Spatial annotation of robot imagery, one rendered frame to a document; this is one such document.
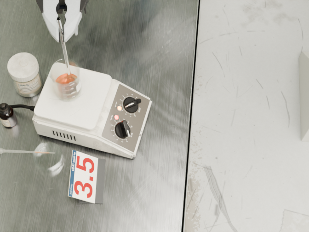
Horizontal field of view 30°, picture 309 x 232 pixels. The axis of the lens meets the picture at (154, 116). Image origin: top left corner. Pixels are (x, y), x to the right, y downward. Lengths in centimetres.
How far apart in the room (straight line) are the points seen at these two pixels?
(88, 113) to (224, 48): 36
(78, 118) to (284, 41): 49
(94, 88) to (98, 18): 24
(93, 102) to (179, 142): 19
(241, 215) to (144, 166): 20
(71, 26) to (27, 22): 35
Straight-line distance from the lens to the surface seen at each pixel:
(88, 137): 107
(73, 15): 96
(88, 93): 109
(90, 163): 110
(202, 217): 109
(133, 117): 111
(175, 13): 130
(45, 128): 110
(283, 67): 126
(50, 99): 109
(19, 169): 113
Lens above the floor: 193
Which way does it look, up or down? 63 degrees down
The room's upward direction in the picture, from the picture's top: 4 degrees clockwise
